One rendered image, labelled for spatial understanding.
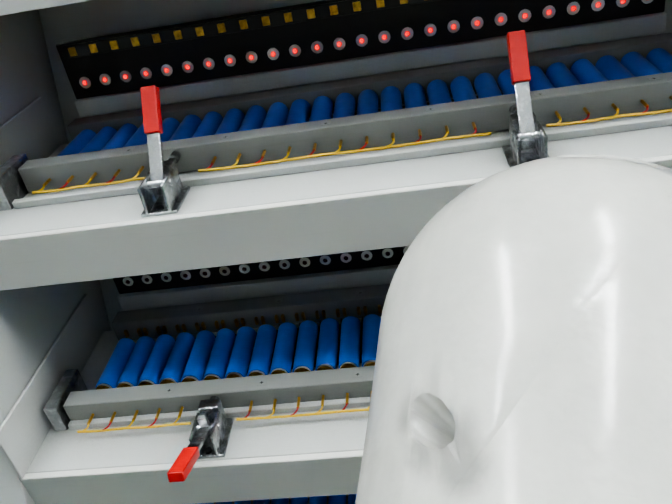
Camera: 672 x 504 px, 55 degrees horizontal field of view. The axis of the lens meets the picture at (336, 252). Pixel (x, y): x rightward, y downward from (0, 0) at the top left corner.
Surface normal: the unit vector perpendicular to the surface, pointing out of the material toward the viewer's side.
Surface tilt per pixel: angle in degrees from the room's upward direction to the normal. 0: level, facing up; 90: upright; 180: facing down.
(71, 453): 19
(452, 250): 43
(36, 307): 90
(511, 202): 29
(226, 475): 109
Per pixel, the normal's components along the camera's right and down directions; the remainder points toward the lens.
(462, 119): -0.05, 0.54
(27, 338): 0.99, -0.11
